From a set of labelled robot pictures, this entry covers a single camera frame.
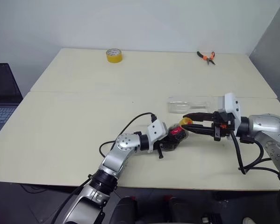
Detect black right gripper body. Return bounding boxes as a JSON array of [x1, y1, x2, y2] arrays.
[[210, 111, 235, 142]]

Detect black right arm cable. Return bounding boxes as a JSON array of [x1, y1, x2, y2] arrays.
[[230, 133, 280, 224]]

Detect clear plastic bottle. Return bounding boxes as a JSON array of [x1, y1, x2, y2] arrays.
[[167, 95, 219, 115]]

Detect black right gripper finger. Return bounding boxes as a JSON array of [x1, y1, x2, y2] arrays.
[[182, 124, 215, 137], [182, 112, 215, 122]]

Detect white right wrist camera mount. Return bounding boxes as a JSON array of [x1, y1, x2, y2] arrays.
[[217, 92, 242, 140]]

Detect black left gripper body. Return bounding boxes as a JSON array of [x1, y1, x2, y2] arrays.
[[153, 139, 169, 160]]

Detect dark rounded shape red marks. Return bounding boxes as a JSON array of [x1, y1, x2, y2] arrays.
[[162, 195, 202, 224]]

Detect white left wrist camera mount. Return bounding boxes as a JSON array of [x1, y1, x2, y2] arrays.
[[146, 120, 169, 154]]

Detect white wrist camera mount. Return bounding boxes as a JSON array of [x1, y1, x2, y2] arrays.
[[146, 120, 169, 154], [217, 92, 242, 140]]

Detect yellow tape roll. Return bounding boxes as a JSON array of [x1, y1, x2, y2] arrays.
[[106, 48, 123, 63]]

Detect dark laptop computer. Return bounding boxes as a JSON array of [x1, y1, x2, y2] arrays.
[[0, 63, 23, 145]]

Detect black floor cable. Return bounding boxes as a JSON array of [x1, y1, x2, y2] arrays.
[[22, 183, 48, 194]]

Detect orange black pliers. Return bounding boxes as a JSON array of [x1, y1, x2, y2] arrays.
[[196, 51, 216, 66]]

